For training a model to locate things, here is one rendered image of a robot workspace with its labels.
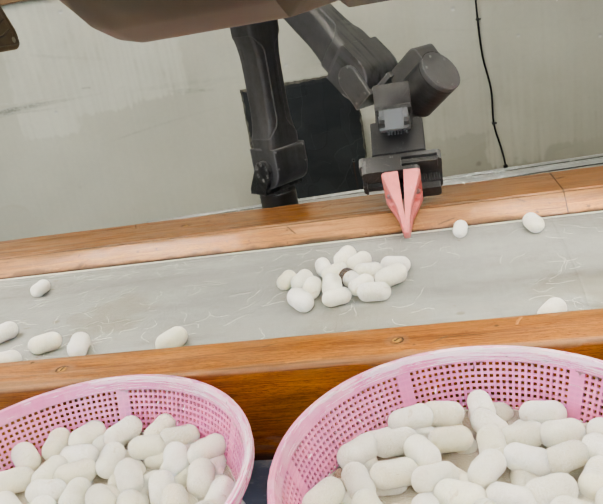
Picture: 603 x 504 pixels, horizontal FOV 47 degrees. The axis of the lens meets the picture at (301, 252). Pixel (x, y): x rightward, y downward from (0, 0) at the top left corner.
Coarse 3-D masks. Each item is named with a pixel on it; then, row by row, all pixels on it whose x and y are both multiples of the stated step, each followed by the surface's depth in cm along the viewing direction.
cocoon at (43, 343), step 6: (36, 336) 73; (42, 336) 73; (48, 336) 73; (54, 336) 73; (60, 336) 73; (30, 342) 72; (36, 342) 72; (42, 342) 72; (48, 342) 72; (54, 342) 73; (60, 342) 73; (30, 348) 72; (36, 348) 72; (42, 348) 72; (48, 348) 73; (54, 348) 73; (36, 354) 73
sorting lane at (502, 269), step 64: (256, 256) 90; (320, 256) 86; (384, 256) 83; (448, 256) 79; (512, 256) 76; (576, 256) 74; (0, 320) 84; (64, 320) 81; (128, 320) 78; (192, 320) 75; (256, 320) 72; (320, 320) 69; (384, 320) 67; (448, 320) 65
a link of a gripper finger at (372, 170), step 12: (372, 168) 86; (384, 168) 86; (396, 168) 85; (408, 168) 85; (372, 180) 87; (408, 180) 85; (420, 180) 86; (408, 192) 84; (420, 192) 88; (408, 204) 84; (420, 204) 89; (408, 216) 84; (408, 228) 84
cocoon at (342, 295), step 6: (342, 288) 72; (324, 294) 71; (330, 294) 71; (336, 294) 71; (342, 294) 71; (348, 294) 71; (324, 300) 71; (330, 300) 71; (336, 300) 71; (342, 300) 71; (348, 300) 72; (330, 306) 71
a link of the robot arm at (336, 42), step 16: (304, 16) 96; (320, 16) 94; (336, 16) 95; (304, 32) 97; (320, 32) 95; (336, 32) 93; (352, 32) 94; (320, 48) 95; (336, 48) 93; (352, 48) 92; (368, 48) 93; (384, 48) 94; (336, 64) 94; (352, 64) 91; (368, 64) 91; (384, 64) 93; (336, 80) 95; (368, 80) 91
